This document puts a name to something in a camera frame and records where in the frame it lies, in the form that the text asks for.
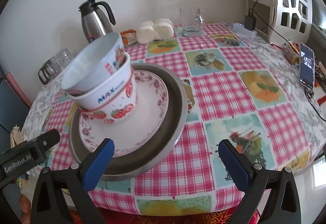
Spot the pale blue round bowl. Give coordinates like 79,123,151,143
61,32,126,95

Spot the floral pink ceramic plate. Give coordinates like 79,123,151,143
78,70,169,157

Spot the white square bowl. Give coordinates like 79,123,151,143
66,52,133,111

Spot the crumpled beige paper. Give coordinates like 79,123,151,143
10,125,24,148

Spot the clear drinking glass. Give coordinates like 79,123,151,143
51,48,75,72

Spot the patchwork checkered tablecloth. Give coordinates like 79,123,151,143
21,22,326,217

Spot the smartphone with lit screen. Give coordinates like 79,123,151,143
299,43,315,90

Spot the colourful candy roll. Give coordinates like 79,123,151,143
283,44,300,65

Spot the steel thermos jug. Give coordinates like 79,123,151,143
78,0,116,43

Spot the orange snack packet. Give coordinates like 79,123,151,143
120,29,137,47

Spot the white power strip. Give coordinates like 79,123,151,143
233,23,257,38

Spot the black charger plug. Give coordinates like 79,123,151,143
244,9,256,31

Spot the white lattice chair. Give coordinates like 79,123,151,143
244,0,319,46

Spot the bag of white buns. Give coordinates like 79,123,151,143
136,18,174,44

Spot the clear glass mug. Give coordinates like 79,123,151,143
180,7,205,37

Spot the glass teapot black handle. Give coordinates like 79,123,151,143
38,59,60,85

